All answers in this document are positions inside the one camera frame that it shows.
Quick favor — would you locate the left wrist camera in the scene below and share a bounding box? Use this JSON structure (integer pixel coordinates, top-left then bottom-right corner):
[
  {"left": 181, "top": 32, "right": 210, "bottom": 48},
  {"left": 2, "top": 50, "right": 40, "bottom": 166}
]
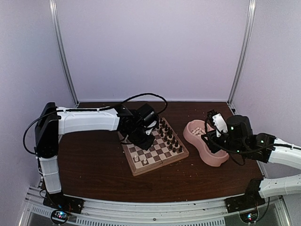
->
[{"left": 144, "top": 120, "right": 158, "bottom": 135}]

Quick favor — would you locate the aluminium front rail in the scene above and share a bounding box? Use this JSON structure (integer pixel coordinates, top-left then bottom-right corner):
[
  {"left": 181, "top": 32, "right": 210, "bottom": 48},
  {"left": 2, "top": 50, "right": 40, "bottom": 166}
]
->
[{"left": 16, "top": 186, "right": 293, "bottom": 226}]

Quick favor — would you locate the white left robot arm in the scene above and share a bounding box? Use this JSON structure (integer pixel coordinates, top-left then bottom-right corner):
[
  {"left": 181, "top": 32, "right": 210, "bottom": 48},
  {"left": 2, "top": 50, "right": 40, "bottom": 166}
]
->
[{"left": 35, "top": 102, "right": 158, "bottom": 209}]

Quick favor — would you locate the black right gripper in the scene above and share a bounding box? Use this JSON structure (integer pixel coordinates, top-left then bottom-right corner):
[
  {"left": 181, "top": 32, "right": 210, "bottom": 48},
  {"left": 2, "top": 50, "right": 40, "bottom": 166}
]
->
[{"left": 201, "top": 129, "right": 246, "bottom": 156}]

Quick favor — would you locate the pile of white chess pieces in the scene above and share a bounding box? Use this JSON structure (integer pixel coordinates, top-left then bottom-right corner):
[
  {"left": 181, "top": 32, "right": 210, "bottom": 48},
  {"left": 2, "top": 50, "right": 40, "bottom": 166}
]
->
[{"left": 191, "top": 127, "right": 206, "bottom": 137}]

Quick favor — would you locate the left circuit board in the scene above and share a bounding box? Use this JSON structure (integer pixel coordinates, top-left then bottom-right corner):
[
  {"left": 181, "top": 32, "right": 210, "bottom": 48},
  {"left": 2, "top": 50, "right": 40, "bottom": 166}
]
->
[{"left": 50, "top": 210, "right": 70, "bottom": 224}]

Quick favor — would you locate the dark chess pieces row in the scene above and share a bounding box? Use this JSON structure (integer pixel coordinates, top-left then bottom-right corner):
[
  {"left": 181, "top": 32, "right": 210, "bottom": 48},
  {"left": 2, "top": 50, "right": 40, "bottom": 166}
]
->
[{"left": 152, "top": 118, "right": 183, "bottom": 158}]

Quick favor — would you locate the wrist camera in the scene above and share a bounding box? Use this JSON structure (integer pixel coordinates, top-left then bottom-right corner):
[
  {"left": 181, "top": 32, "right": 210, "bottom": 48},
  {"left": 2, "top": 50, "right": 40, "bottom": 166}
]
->
[
  {"left": 144, "top": 120, "right": 158, "bottom": 135},
  {"left": 207, "top": 110, "right": 228, "bottom": 137}
]

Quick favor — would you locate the right aluminium frame post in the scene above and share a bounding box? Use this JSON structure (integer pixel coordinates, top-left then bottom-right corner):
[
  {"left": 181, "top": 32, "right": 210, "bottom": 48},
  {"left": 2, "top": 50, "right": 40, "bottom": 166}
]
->
[{"left": 227, "top": 0, "right": 257, "bottom": 106}]

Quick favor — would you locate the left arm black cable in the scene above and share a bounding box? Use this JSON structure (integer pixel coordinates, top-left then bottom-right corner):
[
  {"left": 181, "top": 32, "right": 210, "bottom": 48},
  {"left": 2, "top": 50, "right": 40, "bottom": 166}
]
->
[{"left": 23, "top": 93, "right": 168, "bottom": 155}]

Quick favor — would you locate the right circuit board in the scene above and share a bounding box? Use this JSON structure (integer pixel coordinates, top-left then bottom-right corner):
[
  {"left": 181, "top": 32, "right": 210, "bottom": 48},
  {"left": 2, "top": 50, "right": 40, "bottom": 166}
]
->
[{"left": 239, "top": 210, "right": 259, "bottom": 224}]

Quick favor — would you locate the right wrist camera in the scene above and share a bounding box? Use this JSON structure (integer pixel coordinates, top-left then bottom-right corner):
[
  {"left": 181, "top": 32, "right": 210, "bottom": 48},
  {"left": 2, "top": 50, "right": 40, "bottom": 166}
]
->
[{"left": 207, "top": 110, "right": 228, "bottom": 137}]

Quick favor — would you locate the pink double pet bowl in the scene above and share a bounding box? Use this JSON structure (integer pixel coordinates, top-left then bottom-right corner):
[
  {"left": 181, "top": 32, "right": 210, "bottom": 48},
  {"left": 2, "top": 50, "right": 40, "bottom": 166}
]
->
[{"left": 183, "top": 120, "right": 230, "bottom": 167}]

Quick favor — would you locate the left aluminium frame post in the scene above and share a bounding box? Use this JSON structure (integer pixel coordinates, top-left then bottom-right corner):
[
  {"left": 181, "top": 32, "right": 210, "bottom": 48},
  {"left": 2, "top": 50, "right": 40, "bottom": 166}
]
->
[{"left": 49, "top": 0, "right": 79, "bottom": 107}]

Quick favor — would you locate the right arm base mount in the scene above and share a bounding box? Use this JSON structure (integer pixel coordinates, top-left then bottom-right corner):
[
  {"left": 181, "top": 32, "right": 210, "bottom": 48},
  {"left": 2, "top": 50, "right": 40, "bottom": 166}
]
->
[{"left": 225, "top": 194, "right": 265, "bottom": 213}]

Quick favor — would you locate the circuit board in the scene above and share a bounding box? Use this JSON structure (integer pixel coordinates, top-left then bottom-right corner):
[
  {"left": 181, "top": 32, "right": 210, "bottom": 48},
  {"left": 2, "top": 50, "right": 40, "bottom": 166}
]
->
[
  {"left": 50, "top": 210, "right": 70, "bottom": 224},
  {"left": 239, "top": 210, "right": 259, "bottom": 224}
]

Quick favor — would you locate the aluminium frame post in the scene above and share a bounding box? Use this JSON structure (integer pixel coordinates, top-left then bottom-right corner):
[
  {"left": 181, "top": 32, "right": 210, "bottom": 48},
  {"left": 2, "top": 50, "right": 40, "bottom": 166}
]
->
[
  {"left": 49, "top": 0, "right": 79, "bottom": 107},
  {"left": 227, "top": 0, "right": 257, "bottom": 106}
]

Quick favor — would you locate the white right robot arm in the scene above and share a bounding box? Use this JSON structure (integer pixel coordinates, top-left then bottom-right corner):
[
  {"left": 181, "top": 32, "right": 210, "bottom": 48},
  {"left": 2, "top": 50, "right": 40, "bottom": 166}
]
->
[{"left": 201, "top": 110, "right": 301, "bottom": 208}]

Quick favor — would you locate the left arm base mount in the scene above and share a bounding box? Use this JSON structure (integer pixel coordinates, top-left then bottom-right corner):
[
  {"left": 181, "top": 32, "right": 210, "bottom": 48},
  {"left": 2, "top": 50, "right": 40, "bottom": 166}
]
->
[{"left": 43, "top": 195, "right": 84, "bottom": 214}]

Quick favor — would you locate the wooden chess board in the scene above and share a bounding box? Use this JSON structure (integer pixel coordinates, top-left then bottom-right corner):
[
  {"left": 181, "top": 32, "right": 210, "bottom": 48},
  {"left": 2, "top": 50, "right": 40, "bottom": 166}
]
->
[{"left": 121, "top": 118, "right": 189, "bottom": 176}]

